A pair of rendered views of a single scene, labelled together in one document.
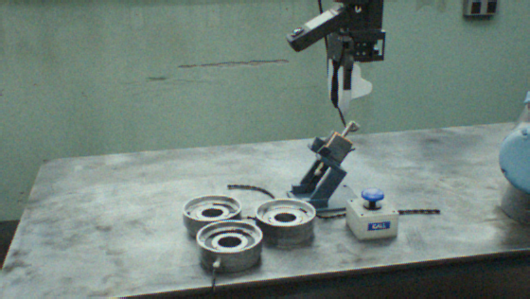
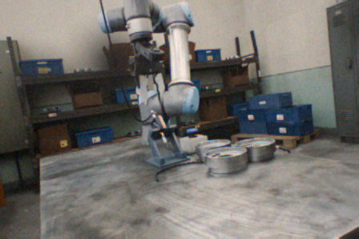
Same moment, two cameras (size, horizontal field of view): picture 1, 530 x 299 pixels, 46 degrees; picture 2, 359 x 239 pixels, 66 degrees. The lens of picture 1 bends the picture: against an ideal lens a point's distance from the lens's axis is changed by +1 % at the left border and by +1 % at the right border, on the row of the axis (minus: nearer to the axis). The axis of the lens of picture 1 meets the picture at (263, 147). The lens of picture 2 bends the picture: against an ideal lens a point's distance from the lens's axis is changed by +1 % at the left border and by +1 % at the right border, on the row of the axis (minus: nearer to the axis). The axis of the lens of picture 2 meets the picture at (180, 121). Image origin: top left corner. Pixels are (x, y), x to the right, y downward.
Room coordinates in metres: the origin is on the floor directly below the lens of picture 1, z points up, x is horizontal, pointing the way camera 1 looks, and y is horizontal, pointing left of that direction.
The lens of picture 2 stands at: (1.26, 0.70, 0.99)
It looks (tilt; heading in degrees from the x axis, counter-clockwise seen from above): 5 degrees down; 254
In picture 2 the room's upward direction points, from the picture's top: 8 degrees counter-clockwise
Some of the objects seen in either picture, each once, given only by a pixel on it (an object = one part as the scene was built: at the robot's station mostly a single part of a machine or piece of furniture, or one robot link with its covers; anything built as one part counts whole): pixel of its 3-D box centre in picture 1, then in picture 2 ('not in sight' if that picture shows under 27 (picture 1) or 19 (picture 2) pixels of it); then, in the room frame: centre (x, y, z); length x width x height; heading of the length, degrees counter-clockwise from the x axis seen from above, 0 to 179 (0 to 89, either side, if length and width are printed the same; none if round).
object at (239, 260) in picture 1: (229, 246); (255, 149); (0.88, 0.06, 0.82); 0.10 x 0.10 x 0.04
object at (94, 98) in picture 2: not in sight; (85, 95); (1.41, -3.60, 1.19); 0.52 x 0.42 x 0.38; 11
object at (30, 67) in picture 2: not in sight; (42, 70); (1.91, -3.52, 1.61); 0.52 x 0.38 x 0.22; 14
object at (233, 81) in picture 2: not in sight; (235, 77); (-1.34, -4.13, 1.19); 0.45 x 0.40 x 0.37; 6
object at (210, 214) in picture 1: (212, 217); (226, 160); (0.98, 0.09, 0.82); 0.10 x 0.10 x 0.04
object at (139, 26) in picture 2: not in sight; (139, 30); (1.10, -0.16, 1.21); 0.08 x 0.08 x 0.05
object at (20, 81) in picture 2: not in sight; (95, 107); (1.30, -3.64, 1.00); 1.92 x 0.57 x 2.00; 11
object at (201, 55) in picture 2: not in sight; (203, 57); (-0.71, -4.02, 1.61); 0.52 x 0.38 x 0.22; 14
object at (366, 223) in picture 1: (374, 217); (193, 142); (0.97, -0.19, 0.82); 0.08 x 0.07 x 0.05; 101
